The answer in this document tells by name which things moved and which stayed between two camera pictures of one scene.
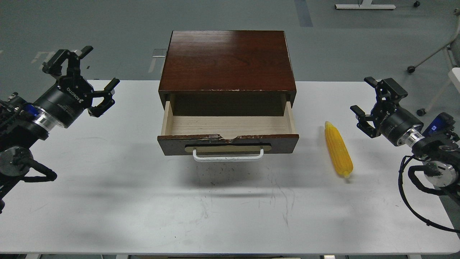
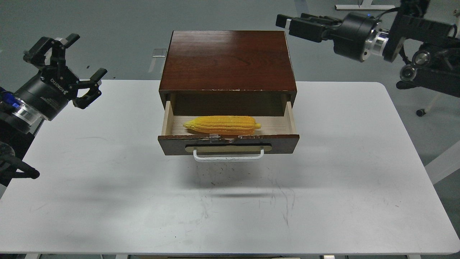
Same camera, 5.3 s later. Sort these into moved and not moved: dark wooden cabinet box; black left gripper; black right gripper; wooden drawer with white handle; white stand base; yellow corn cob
Moved: yellow corn cob; black left gripper; black right gripper
Not moved: dark wooden cabinet box; wooden drawer with white handle; white stand base
